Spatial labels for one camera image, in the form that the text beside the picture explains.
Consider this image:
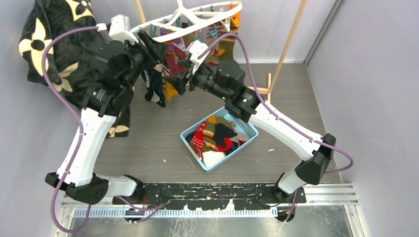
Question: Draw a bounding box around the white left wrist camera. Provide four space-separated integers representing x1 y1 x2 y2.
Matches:
96 14 139 44

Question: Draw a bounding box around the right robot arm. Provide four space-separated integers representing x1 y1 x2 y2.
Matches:
164 59 336 203

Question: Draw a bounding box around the navy black white sock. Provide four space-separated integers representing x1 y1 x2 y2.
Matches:
141 69 166 108

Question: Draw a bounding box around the green orange striped sock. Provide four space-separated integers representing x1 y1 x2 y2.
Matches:
217 22 239 61

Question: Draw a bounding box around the brown white orange sock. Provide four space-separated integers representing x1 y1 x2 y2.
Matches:
164 63 179 102

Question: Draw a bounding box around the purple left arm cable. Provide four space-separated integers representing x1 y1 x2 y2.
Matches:
42 26 99 234

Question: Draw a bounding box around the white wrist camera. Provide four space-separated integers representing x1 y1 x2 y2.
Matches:
96 14 139 44
186 40 210 75

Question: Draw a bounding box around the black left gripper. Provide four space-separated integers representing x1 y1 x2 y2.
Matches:
121 31 167 91

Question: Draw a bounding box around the light blue plastic basket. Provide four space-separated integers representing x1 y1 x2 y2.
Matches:
180 108 258 172

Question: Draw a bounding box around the maroon purple striped sock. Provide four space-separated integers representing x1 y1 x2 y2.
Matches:
162 37 187 77

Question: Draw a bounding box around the white clip hanger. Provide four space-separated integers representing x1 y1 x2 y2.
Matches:
131 0 243 42

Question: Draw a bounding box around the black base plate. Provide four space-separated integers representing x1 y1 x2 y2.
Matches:
113 183 306 211

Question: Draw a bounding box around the wooden rack frame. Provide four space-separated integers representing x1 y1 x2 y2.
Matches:
134 0 308 102

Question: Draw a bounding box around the red white patterned sock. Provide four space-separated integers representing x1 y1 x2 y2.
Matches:
191 121 207 159

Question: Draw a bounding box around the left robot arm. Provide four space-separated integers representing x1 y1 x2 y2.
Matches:
45 32 166 205

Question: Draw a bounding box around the black floral blanket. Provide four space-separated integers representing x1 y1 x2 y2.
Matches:
18 0 135 139

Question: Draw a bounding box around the white sock in basket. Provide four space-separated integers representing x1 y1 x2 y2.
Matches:
203 151 225 168

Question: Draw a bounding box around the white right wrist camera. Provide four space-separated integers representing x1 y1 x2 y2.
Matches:
186 40 210 75

